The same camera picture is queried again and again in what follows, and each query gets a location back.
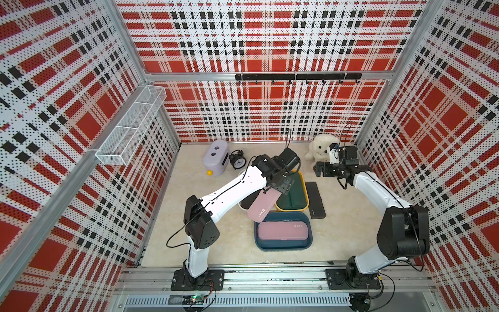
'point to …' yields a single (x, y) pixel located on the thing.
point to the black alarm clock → (238, 160)
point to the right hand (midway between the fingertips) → (327, 166)
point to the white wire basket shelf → (119, 147)
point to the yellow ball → (209, 172)
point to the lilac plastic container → (216, 156)
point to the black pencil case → (317, 209)
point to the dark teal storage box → (286, 245)
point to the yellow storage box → (290, 189)
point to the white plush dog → (318, 149)
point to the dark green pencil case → (284, 201)
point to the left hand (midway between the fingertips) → (281, 183)
